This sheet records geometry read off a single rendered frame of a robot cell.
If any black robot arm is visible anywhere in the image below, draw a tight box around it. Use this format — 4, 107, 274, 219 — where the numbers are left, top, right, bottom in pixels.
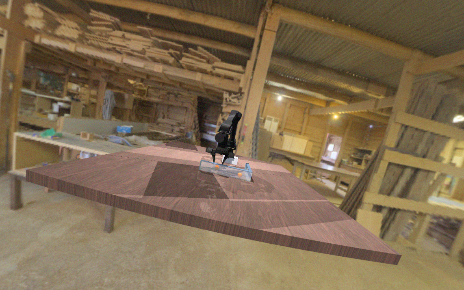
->
215, 110, 242, 155

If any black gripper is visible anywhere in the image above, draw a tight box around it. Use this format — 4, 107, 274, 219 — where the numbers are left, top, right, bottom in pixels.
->
206, 143, 235, 164

